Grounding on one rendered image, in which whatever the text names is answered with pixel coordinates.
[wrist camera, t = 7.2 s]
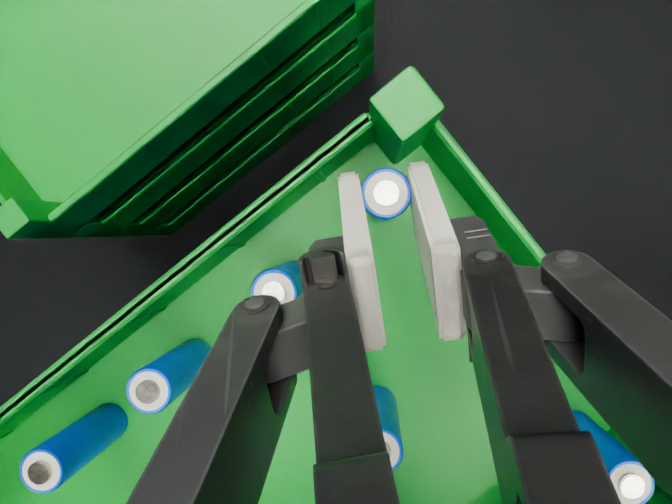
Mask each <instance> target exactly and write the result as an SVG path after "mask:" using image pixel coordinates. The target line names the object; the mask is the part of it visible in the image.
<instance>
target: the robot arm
mask: <svg viewBox="0 0 672 504"><path fill-rule="evenodd" d="M407 171H408V180H409V183H410V190H411V208H412V217H413V226H414V235H415V239H416V243H417V247H418V251H419V255H420V260H421V264H422V268H423V272H424V276H425V280H426V284H427V288H428V292H429V296H430V300H431V305H432V309H433V313H434V317H435V321H436V325H437V329H438V333H439V337H440V338H443V339H444V341H449V340H457V339H463V335H467V334H466V323H467V333H468V347H469V361H470V362H473V366H474V371H475V376H476V380H477V385H478V390H479V395H480V399H481V404H482V409H483V414H484V418H485V423H486V428H487V432H488V437H489V442H490V447H491V451H492V456H493V461H494V466H495V470H496V475H497V480H498V484H499V489H500V494H501V499H502V503H503V504H621V501H620V499H619V497H618V494H617V492H616V490H615V487H614V485H613V483H612V480H611V478H610V475H609V473H608V471H607V468H606V466H605V464H604V461H603V459H602V456H601V454H600V452H599V449H598V447H597V445H596V442H595V440H594V438H593V436H592V434H591V433H590V432H589V431H588V430H585V431H580V429H579V427H578V424H577V422H576V419H575V417H574V414H573V412H572V409H571V407H570V404H569V402H568V399H567V397H566V394H565V392H564V389H563V387H562V384H561V382H560V379H559V377H558V374H557V372H556V369H555V367H554V364H553V362H552V359H553V360H554V361H555V363H556V364H557V365H558V366H559V367H560V368H561V370H562V371H563V372H564V373H565V374H566V376H567V377H568V378H569V379H570V380H571V381H572V383H573V384H574V385H575V386H576V387H577V389H578V390H579V391H580V392H581V393H582V394H583V396H584V397H585V398H586V399H587V400H588V402H589V403H590V404H591V405H592V406H593V408H594V409H595V410H596V411H597V412H598V413H599V415H600V416H601V417H602V418H603V419H604V421H605V422H606V423H607V424H608V425H609V426H610V428H611V429H612V430H613V431H614V432H615V434H616V435H617V436H618V437H619V438H620V439H621V441H622V442H623V443H624V444H625V445H626V447H627V448H628V449H629V450H630V451H631V452H632V454H633V455H634V456H635V457H636V458H637V460H638V461H639V462H640V463H641V464H642V466H643V467H644V468H645V469H646V470H647V471H648V473H649V474H650V475H651V476H652V477H653V479H654V480H655V481H656V482H657V483H658V484H659V486H660V487H661V488H662V489H663V490H664V492H665V493H666V494H667V495H668V496H669V497H670V499H671V500H672V320H671V319H669V318H668V317H667V316H666V315H664V314H663V313H662V312H660V311H659V310H658V309H657V308H655V307H654V306H653V305H651V304H650V303H649V302H648V301H646V300H645V299H644V298H643V297H641V296H640V295H639V294H637V293H636V292H635V291H634V290H632V289H631V288H630V287H629V286H627V285H626V284H625V283H623V282H622V281H621V280H620V279H618V278H617V277H616V276H615V275H613V274H612V273H611V272H609V271H608V270H607V269H606V268H604V267H603V266H602V265H601V264H599V263H598V262H597V261H595V260H594V259H593V258H592V257H590V256H588V255H586V254H585V253H582V252H577V251H574V250H569V251H568V250H561V251H555V252H552V253H549V254H547V255H545V256H544V257H543V258H542V260H541V267H528V266H520V265H516V264H513V262H512V259H511V257H510V256H509V255H508V254H507V253H505V252H502V251H499V249H498V247H497V245H496V243H495V241H494V239H493V237H492V236H491V233H490V231H489V230H488V227H487V225H486V224H485V222H484V221H483V220H482V219H480V218H478V217H476V216H475V215H473V216H466V217H459V218H452V219H449V217H448V215H447V212H446V209H445V207H444V204H443V202H442V199H441V196H440V194H439V191H438V189H437V186H436V183H435V181H434V178H433V176H432V173H431V170H430V168H429V165H428V163H426V164H425V161H419V162H412V163H410V166H407ZM340 175H341V177H338V185H339V196H340V207H341V218H342V228H343V236H337V237H331V238H325V239H318V240H314V242H313V243H312V244H311V245H310V247H309V248H308V252H306V253H304V254H303V255H302V256H301V257H299V260H298V265H299V270H300V274H301V279H302V284H303V291H304V293H303V294H301V295H300V296H299V297H297V298H295V299H294V300H291V301H289V302H286V303H283V304H280V302H279V300H278V299H277V298H276V297H274V296H271V295H254V296H250V297H248V298H245V299H244V300H242V301H241V302H239V303H237V305H236V306H235V307H234V308H233V309H232V311H231V313H230V315H229V317H228V319H227V320H226V322H225V324H224V326H223V328H222V329H221V331H220V333H219V335H218V337H217V339H216V340H215V342H214V344H213V346H212V348H211V349H210V351H209V353H208V355H207V357H206V359H205V360H204V362H203V364H202V366H201V368H200V369H199V371H198V373H197V375H196V377H195V379H194V380H193V382H192V384H191V386H190V388H189V389H188V391H187V393H186V395H185V397H184V399H183V400H182V402H181V404H180V406H179V408H178V409H177V411H176V413H175V415H174V417H173V419H172V420H171V422H170V424H169V426H168V428H167V429H166V431H165V433H164V435H163V437H162V439H161V440H160V442H159V444H158V446H157V448H156V449H155V451H154V453H153V455H152V457H151V459H150V460H149V462H148V464H147V466H146V468H145V469H144V471H143V473H142V475H141V477H140V479H139V480H138V482H137V484H136V486H135V488H134V489H133V491H132V493H131V495H130V497H129V499H128V500H127V502H126V504H258V503H259V500H260V496H261V493H262V490H263V487H264V484H265V481H266V478H267V475H268V471H269V468H270V465H271V462H272V459H273V456H274V453H275V450H276V446H277V443H278V440H279V437H280V434H281V431H282V428H283V425H284V421H285V418H286V415H287V412H288V409H289V406H290V403H291V400H292V396H293V393H294V390H295V387H296V384H297V375H296V374H298V373H301V372H303V371H306V370H309V372H310V386H311V399H312V413H313V426H314V440H315V453H316V464H314V465H313V479H314V494H315V504H400V502H399V498H398V493H397V489H396V484H395V480H394V475H393V471H392V466H391V462H390V457H389V453H388V451H387V449H386V445H385V440H384V436H383V431H382V426H381V422H380V417H379V413H378V408H377V404H376V399H375V394H374V390H373V385H372V381H371V376H370V371H369V367H368V362H367V358H366V353H365V352H368V351H375V350H382V349H383V346H387V344H386V337H385V330H384V324H383V317H382V310H381V303H380V297H379V290H378V283H377V276H376V269H375V263H374V256H373V251H372V246H371V240H370V235H369V229H368V224H367V219H366V213H365V208H364V202H363V197H362V191H361V186H360V181H359V175H358V174H355V171H354V172H348V173H341V174H340ZM551 358H552V359H551Z"/></svg>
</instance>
